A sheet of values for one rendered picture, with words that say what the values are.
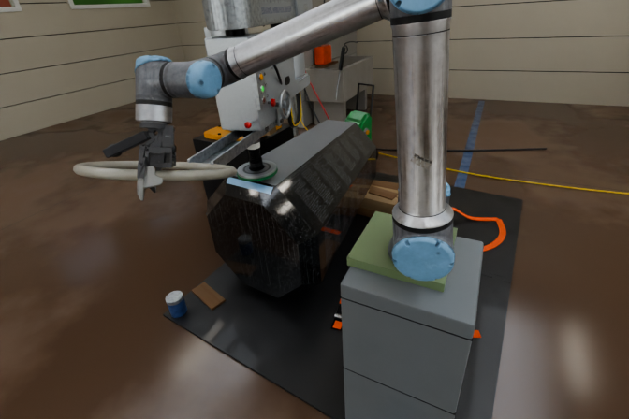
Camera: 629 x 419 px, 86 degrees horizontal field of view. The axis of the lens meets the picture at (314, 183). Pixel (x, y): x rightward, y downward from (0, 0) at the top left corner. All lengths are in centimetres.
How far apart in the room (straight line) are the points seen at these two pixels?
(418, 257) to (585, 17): 607
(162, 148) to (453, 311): 92
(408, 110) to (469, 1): 594
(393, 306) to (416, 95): 64
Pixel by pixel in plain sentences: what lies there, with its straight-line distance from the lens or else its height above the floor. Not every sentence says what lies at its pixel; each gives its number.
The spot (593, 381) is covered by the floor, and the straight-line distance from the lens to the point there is 226.
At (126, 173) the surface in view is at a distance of 103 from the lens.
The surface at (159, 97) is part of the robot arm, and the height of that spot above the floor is 146.
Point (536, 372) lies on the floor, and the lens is 217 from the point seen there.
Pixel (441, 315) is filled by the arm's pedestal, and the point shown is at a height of 85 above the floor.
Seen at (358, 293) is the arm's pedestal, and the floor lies 83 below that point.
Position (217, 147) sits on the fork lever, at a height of 110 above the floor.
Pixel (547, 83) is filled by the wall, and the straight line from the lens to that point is 681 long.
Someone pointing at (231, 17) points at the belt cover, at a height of 162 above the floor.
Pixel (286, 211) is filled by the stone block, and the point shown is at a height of 70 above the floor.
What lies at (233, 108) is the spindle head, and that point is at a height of 124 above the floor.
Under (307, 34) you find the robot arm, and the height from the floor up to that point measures 158.
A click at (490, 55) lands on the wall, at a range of 670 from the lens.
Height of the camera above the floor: 164
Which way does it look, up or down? 28 degrees down
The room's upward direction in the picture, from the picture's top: 4 degrees counter-clockwise
